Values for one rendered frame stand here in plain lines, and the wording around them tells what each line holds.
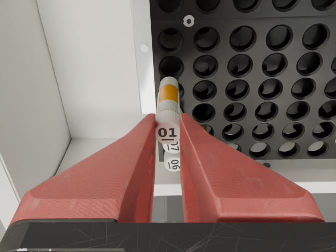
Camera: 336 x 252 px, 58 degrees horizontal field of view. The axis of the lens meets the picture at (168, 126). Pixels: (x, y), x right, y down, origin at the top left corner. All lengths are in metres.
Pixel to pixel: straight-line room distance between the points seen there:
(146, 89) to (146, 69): 0.02
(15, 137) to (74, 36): 0.08
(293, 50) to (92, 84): 0.15
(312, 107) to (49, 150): 0.18
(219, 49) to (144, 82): 0.08
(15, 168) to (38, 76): 0.07
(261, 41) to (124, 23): 0.10
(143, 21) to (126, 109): 0.08
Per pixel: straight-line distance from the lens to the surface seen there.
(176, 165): 0.18
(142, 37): 0.21
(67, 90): 0.25
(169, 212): 1.31
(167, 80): 0.16
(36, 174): 0.22
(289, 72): 0.18
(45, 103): 0.23
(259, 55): 0.17
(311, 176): 0.24
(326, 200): 0.54
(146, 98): 0.23
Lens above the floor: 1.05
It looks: 57 degrees down
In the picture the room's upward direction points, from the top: 179 degrees counter-clockwise
